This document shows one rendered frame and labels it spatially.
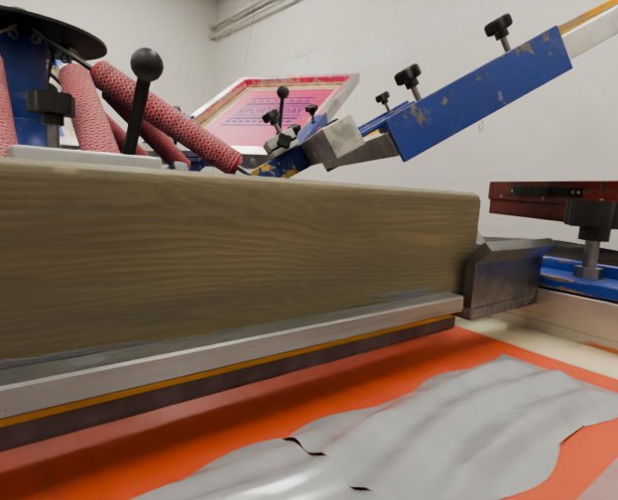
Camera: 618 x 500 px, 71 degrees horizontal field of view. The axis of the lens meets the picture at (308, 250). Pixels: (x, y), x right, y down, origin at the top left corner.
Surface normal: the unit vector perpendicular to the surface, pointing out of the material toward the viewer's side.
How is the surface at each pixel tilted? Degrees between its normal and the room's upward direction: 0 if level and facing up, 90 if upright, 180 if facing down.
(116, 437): 0
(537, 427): 33
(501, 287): 90
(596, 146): 90
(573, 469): 0
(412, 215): 90
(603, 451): 0
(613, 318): 90
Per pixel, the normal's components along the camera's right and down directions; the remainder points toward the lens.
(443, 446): 0.47, -0.77
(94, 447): 0.06, -0.99
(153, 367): 0.62, 0.15
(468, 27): -0.78, 0.04
